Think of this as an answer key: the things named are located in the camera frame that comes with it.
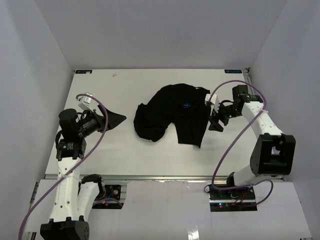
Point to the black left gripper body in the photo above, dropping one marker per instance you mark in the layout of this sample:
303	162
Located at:
103	118

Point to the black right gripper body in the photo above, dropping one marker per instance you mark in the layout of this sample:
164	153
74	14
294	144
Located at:
215	117

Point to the black t-shirt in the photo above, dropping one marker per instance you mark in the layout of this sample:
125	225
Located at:
180	104

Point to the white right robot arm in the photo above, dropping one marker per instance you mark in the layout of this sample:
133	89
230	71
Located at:
286	149

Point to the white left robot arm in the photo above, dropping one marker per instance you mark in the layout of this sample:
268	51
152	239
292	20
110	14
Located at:
76	195

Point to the right black table label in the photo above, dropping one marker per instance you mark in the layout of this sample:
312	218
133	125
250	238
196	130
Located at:
233	71

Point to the black table label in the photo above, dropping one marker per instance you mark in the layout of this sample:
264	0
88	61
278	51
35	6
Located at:
233	71
83	71

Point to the left black table label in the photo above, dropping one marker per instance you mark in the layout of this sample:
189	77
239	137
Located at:
83	71

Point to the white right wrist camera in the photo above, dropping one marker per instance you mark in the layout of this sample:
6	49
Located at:
212	101

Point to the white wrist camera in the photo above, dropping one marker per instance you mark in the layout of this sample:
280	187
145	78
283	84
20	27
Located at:
212	101
84	102

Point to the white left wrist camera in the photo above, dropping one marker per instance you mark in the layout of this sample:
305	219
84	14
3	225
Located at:
84	102

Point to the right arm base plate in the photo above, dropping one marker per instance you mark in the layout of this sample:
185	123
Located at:
236	200

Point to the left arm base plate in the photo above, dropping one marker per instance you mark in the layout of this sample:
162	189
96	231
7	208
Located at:
113	192

